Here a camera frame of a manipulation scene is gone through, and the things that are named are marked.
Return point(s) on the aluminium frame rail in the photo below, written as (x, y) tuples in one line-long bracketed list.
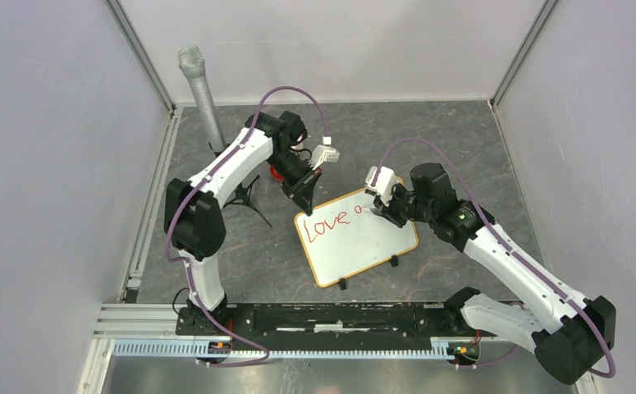
[(135, 349)]

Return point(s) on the yellow framed whiteboard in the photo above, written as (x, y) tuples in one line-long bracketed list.
[(342, 238)]

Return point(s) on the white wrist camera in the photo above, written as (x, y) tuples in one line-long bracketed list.
[(324, 153), (379, 183)]

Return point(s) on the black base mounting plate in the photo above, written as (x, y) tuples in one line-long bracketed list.
[(326, 326)]

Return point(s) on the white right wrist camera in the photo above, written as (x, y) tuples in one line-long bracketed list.
[(379, 183)]

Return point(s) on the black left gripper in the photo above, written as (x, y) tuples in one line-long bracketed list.
[(300, 193)]

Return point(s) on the black tripod microphone stand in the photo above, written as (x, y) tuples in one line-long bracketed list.
[(247, 198)]

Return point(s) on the silver microphone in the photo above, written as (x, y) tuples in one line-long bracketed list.
[(193, 66)]

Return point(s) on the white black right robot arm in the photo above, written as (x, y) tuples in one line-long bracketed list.
[(567, 332)]

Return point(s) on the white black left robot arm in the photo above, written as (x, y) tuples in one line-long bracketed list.
[(193, 221)]

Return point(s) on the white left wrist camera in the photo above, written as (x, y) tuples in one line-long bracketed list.
[(324, 153)]

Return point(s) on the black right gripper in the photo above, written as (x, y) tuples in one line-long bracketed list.
[(389, 212)]

